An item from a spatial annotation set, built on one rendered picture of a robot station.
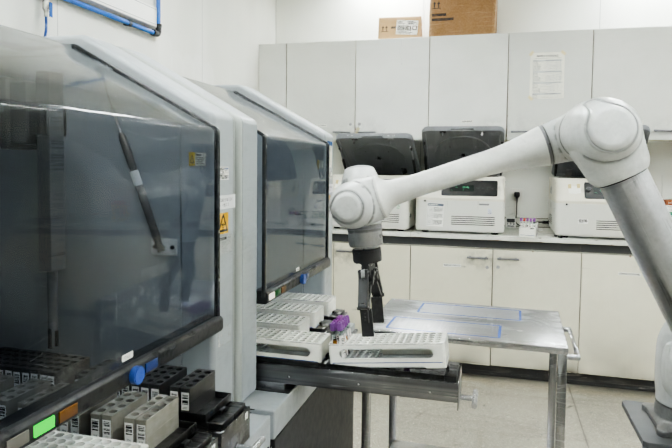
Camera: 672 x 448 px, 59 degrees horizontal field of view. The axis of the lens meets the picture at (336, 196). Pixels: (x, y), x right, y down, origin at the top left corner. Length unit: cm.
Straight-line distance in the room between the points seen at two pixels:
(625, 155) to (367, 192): 53
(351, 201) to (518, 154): 44
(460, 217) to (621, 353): 123
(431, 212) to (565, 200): 80
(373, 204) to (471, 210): 250
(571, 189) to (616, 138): 258
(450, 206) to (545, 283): 73
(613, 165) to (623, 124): 9
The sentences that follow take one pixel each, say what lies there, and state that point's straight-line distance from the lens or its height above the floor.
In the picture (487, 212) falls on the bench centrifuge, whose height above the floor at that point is 104.
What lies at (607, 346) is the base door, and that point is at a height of 26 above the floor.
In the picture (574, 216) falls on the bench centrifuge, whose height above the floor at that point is 103.
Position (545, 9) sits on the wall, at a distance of 456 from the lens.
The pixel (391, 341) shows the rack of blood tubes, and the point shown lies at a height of 88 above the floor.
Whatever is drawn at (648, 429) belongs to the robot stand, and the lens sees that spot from 170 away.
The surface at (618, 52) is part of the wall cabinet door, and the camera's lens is 420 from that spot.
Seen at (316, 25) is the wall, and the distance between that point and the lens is 474.
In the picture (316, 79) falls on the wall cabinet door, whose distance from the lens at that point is 431.
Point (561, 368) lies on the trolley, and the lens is 185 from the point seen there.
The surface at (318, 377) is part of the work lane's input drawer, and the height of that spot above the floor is 78.
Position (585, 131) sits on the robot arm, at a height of 140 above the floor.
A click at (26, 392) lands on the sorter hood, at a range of 90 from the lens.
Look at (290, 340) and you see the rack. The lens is 161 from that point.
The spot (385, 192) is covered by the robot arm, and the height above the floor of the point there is 127.
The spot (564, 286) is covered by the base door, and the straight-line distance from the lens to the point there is 387.
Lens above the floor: 133
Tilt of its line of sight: 3 degrees down
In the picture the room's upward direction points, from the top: 1 degrees clockwise
